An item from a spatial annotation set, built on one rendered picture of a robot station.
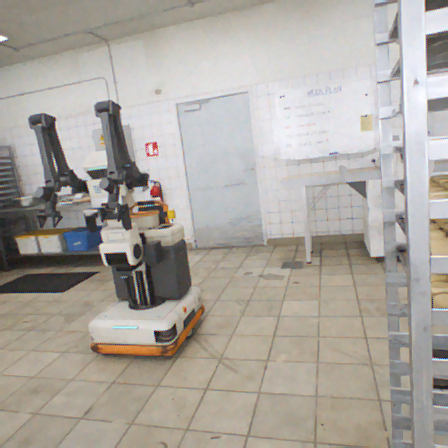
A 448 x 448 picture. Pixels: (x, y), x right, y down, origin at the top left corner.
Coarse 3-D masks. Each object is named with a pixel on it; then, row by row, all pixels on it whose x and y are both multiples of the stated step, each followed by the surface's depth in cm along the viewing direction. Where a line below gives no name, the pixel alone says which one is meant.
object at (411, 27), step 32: (416, 0) 48; (416, 32) 48; (416, 64) 49; (416, 96) 50; (416, 128) 51; (416, 160) 52; (416, 192) 53; (416, 224) 53; (416, 256) 54; (416, 288) 55; (416, 320) 56; (416, 352) 57; (416, 384) 58; (416, 416) 59
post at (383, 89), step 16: (384, 16) 87; (384, 48) 89; (384, 64) 89; (384, 96) 91; (384, 128) 92; (384, 160) 94; (384, 192) 96; (384, 208) 96; (384, 224) 97; (384, 240) 98; (400, 352) 103; (400, 384) 105; (400, 432) 108
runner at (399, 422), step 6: (396, 414) 107; (396, 420) 107; (402, 420) 107; (408, 420) 106; (396, 426) 106; (402, 426) 106; (408, 426) 105; (438, 426) 104; (444, 426) 103; (438, 432) 102; (444, 432) 102
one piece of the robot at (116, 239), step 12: (96, 180) 222; (96, 192) 225; (120, 192) 221; (132, 192) 227; (132, 204) 236; (108, 228) 230; (120, 228) 227; (132, 228) 228; (108, 240) 231; (120, 240) 228; (132, 240) 228; (132, 252) 226; (144, 252) 240; (108, 264) 233; (132, 264) 228
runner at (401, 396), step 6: (390, 390) 106; (396, 390) 105; (402, 390) 105; (408, 390) 104; (396, 396) 106; (402, 396) 105; (408, 396) 105; (438, 396) 102; (444, 396) 101; (396, 402) 104; (402, 402) 103; (408, 402) 103; (438, 402) 101; (444, 402) 101
